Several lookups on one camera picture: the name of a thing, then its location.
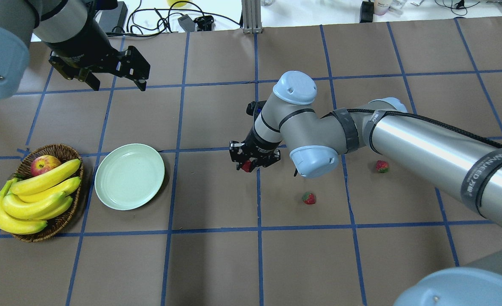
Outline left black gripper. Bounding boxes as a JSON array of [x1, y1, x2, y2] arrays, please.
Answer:
[[49, 46, 151, 92]]

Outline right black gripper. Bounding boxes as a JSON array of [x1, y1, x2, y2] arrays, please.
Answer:
[[229, 141, 281, 170]]

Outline red strawberry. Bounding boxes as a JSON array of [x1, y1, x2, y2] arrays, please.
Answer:
[[240, 160, 254, 173], [301, 192, 317, 205], [375, 160, 390, 173]]

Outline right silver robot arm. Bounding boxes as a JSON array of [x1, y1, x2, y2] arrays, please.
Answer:
[[229, 71, 502, 306]]

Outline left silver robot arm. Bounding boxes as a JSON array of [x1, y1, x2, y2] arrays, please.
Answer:
[[0, 0, 151, 99]]

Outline light green plate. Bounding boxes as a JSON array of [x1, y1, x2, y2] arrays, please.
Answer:
[[94, 143, 165, 211]]

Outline black laptop power brick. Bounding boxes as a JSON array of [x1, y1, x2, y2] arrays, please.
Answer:
[[96, 0, 128, 34]]

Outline woven wicker basket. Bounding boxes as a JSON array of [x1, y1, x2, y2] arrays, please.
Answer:
[[8, 144, 84, 243]]

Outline yellow tape roll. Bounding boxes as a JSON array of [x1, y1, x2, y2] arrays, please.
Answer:
[[166, 0, 191, 9]]

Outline red apple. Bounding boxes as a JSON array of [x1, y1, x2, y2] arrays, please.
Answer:
[[30, 155, 62, 177]]

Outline yellow banana bunch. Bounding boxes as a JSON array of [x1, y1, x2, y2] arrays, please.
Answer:
[[0, 159, 82, 235]]

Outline black power adapter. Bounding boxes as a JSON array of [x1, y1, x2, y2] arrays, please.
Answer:
[[359, 0, 375, 23]]

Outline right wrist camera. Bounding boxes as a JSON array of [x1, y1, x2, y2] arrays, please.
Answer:
[[245, 100, 267, 121]]

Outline aluminium frame post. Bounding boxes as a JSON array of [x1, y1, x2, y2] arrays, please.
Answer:
[[241, 0, 263, 34]]

